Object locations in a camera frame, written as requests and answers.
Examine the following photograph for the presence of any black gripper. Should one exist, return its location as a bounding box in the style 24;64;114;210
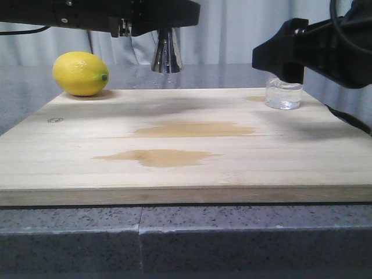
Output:
1;0;201;37
252;1;371;89

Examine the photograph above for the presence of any clear glass beaker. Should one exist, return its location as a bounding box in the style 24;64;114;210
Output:
265;77;303;110

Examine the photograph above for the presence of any steel double jigger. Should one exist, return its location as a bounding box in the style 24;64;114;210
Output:
151;28;183;73

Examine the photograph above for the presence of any grey curtain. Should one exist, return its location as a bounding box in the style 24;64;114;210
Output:
0;20;372;66

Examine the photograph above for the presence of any yellow lemon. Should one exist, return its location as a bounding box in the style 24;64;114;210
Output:
52;51;109;96

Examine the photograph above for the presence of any light wooden cutting board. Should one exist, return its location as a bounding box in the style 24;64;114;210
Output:
1;88;371;206

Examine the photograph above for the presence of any black cable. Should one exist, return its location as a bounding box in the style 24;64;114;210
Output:
330;0;372;56

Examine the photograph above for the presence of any black board handle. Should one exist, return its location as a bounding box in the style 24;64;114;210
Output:
325;105;371;135

